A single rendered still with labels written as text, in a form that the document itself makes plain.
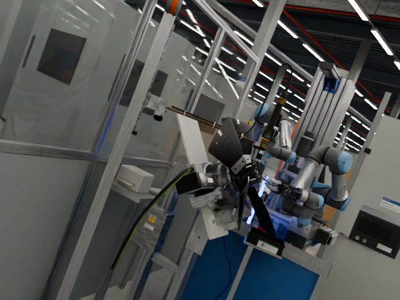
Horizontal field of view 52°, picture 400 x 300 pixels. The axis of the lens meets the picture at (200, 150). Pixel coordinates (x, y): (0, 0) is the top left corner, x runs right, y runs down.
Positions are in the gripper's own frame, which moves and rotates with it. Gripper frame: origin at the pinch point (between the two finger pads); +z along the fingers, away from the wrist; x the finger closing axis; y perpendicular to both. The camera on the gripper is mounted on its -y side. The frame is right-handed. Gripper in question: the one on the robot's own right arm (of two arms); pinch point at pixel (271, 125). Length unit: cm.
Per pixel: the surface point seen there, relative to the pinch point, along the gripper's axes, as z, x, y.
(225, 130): 28.6, 16.3, 11.4
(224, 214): 12, 4, 52
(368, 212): -20, -66, 25
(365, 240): -20, -70, 40
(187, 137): 14.2, 37.3, 22.5
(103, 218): -1, 72, 87
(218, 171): 13.2, 15.0, 32.5
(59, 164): 51, 81, 56
